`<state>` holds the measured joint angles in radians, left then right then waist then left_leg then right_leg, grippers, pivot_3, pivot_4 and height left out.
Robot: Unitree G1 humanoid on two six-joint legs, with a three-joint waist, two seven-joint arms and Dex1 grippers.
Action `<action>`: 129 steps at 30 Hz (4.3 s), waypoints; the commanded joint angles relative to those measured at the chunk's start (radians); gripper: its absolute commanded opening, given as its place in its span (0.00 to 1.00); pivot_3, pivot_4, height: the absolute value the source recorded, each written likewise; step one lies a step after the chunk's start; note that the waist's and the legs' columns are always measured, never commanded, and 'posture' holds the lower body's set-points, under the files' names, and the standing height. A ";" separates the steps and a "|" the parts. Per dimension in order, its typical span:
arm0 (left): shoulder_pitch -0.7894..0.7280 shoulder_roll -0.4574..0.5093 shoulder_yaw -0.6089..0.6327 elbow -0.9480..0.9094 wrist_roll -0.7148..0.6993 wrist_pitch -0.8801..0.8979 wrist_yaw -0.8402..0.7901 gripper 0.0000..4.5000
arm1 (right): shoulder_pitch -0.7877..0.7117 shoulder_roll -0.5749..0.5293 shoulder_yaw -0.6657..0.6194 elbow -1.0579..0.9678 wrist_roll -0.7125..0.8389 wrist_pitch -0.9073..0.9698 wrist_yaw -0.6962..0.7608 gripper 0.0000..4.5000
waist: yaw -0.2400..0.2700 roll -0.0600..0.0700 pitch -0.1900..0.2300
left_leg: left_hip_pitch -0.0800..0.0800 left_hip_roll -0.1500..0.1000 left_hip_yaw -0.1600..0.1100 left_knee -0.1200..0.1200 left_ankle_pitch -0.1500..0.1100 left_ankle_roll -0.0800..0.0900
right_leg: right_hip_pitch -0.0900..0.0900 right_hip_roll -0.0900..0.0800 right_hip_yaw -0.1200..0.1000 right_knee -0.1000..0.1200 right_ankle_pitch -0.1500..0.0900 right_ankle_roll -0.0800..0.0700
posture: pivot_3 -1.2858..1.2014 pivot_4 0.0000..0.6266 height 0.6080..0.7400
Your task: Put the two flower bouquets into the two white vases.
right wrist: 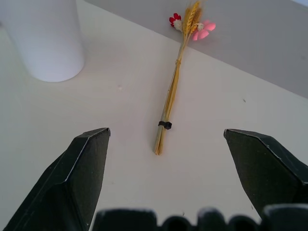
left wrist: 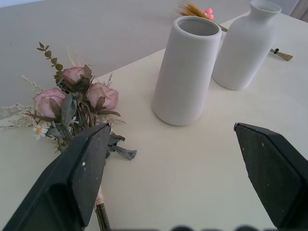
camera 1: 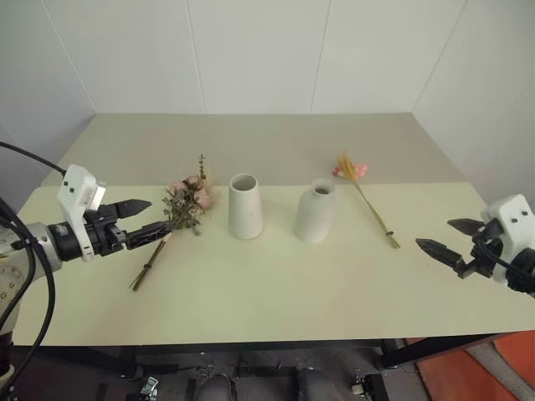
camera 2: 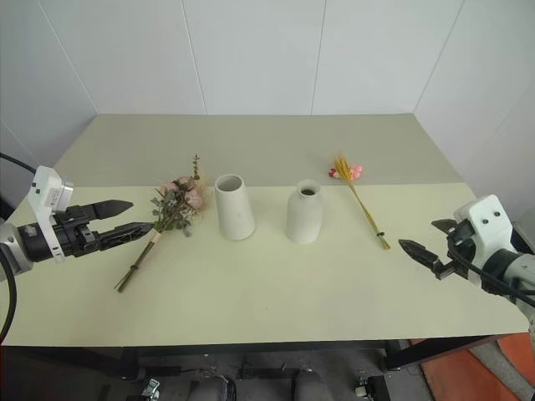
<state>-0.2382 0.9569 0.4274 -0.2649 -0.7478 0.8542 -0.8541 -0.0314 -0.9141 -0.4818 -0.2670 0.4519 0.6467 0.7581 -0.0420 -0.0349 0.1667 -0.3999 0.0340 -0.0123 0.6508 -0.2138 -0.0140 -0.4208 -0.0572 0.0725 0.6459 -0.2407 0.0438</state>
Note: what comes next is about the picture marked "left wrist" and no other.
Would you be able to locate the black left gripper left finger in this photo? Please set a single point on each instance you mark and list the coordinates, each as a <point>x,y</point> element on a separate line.
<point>79,178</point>

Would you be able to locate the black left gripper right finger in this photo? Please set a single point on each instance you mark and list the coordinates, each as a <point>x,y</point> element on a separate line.
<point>269,168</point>

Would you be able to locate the white bottle-shaped vase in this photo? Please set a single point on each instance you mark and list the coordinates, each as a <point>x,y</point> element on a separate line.
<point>245,48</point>

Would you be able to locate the white cylindrical vase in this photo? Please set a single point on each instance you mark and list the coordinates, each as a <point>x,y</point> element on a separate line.
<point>186,72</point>

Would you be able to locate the pink rose bouquet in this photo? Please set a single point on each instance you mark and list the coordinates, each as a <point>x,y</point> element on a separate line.
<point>72,101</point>

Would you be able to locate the dried wheat and berry bouquet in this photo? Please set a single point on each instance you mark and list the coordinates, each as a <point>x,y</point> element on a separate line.
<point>192,9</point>

